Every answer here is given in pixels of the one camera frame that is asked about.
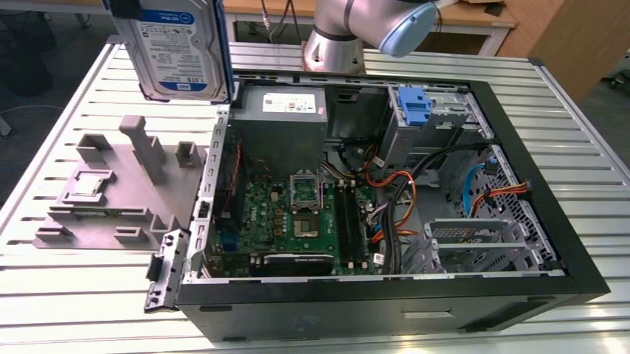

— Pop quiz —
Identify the black RAM slot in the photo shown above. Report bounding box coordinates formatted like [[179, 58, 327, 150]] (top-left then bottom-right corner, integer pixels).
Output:
[[351, 179, 370, 269], [334, 179, 350, 269], [339, 179, 355, 269], [346, 179, 364, 269]]

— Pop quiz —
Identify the blue data wire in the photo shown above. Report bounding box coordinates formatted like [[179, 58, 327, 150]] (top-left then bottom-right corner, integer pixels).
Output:
[[459, 158, 496, 219]]

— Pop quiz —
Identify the blue plastic drive latch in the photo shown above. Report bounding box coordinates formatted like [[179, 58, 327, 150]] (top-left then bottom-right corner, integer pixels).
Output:
[[395, 86, 434, 127]]

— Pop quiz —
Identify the black PC case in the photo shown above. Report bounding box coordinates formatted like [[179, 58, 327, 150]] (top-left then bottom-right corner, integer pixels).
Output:
[[175, 67, 611, 342]]

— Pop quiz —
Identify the metal socket cover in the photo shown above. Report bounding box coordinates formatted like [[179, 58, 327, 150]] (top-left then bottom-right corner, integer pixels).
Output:
[[290, 171, 324, 214]]

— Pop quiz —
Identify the grey parts rack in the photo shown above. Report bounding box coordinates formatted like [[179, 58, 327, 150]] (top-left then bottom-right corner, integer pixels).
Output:
[[32, 114, 211, 255]]

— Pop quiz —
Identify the silver CPU chip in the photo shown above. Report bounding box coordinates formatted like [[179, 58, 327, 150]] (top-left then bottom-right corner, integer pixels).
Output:
[[71, 176, 107, 195]]

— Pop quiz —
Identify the thin red wire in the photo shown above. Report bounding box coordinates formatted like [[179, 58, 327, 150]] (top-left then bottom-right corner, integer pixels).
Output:
[[219, 139, 245, 219]]

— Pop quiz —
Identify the metal drive cage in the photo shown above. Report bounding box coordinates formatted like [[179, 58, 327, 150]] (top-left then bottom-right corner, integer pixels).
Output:
[[380, 85, 495, 174]]

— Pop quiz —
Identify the brown wooden cabinet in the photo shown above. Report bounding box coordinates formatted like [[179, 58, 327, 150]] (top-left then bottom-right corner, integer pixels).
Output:
[[500, 0, 630, 108]]

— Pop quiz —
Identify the black office chair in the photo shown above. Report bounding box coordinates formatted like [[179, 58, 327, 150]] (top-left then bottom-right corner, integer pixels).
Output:
[[0, 10, 55, 99]]

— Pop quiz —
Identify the green RAM stick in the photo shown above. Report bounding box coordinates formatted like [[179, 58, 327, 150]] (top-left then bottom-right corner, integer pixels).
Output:
[[71, 209, 124, 218]]

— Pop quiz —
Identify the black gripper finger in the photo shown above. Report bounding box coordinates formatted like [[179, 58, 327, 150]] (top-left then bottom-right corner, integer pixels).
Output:
[[113, 0, 143, 18]]

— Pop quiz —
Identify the green motherboard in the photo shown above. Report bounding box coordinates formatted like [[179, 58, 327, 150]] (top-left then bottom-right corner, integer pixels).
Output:
[[205, 176, 390, 277]]

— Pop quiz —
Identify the grey power supply unit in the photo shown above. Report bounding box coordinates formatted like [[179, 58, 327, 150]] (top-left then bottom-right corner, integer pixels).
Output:
[[229, 84, 330, 177]]

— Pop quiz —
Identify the hinged card retention bracket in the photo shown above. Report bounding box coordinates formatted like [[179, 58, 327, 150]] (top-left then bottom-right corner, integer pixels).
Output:
[[141, 227, 192, 314]]

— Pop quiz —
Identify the orange red wire bundle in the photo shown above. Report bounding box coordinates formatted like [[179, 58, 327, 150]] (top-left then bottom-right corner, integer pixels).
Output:
[[363, 170, 419, 244]]

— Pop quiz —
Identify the hard disk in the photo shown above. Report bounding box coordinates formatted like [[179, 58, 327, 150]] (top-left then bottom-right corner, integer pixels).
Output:
[[100, 0, 232, 103]]

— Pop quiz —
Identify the black cable bundle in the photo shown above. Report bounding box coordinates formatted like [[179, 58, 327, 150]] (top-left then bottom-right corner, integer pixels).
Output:
[[380, 145, 486, 276]]

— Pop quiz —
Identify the blue expansion slot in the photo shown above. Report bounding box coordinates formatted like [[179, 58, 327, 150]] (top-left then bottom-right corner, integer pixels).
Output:
[[219, 229, 239, 256]]

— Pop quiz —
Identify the black graphics card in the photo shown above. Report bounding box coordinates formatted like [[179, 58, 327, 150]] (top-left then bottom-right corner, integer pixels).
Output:
[[248, 251, 336, 278]]

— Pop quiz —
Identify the square chipset chip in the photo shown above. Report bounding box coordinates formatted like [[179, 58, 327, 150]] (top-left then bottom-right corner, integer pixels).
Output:
[[294, 216, 324, 240]]

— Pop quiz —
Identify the CPU socket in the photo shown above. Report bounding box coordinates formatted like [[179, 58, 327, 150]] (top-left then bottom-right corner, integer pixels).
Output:
[[288, 170, 326, 215]]

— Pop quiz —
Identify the orange power wire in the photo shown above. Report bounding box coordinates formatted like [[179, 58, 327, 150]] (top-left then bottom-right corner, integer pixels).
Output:
[[467, 180, 534, 219]]

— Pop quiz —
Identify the metal disk bay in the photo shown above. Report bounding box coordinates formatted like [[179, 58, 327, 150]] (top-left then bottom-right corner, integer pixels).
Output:
[[422, 217, 548, 274]]

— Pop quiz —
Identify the dark chair base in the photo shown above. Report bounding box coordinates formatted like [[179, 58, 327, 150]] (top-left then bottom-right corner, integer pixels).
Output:
[[602, 51, 630, 89]]

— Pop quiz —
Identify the socket locking lever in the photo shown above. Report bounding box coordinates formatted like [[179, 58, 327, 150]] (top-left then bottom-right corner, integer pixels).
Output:
[[316, 173, 328, 212]]

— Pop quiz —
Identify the wooden desk white frame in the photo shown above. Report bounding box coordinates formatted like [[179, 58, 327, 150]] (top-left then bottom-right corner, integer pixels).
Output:
[[48, 0, 115, 41], [231, 0, 520, 56]]

